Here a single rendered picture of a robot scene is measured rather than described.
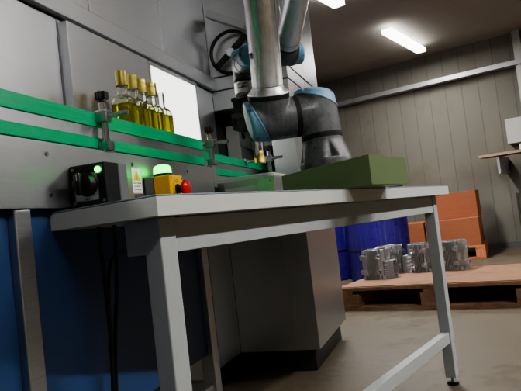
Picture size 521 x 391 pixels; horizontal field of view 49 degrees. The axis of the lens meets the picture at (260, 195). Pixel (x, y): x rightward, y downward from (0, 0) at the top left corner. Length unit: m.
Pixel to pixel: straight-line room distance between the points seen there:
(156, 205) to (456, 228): 6.30
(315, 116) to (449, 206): 5.99
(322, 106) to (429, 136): 6.89
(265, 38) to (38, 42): 0.61
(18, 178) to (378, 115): 7.92
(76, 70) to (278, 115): 0.60
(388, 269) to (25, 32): 3.38
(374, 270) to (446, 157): 4.16
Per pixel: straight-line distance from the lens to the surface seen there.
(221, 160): 2.20
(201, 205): 1.00
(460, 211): 7.50
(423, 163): 8.47
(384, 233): 5.63
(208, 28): 2.86
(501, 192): 8.20
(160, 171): 1.39
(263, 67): 1.57
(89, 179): 1.10
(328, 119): 1.60
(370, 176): 1.47
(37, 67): 1.67
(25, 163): 1.07
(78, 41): 1.81
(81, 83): 1.77
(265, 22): 1.56
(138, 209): 0.95
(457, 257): 4.58
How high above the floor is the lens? 0.68
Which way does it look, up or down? 3 degrees up
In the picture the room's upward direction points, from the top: 7 degrees counter-clockwise
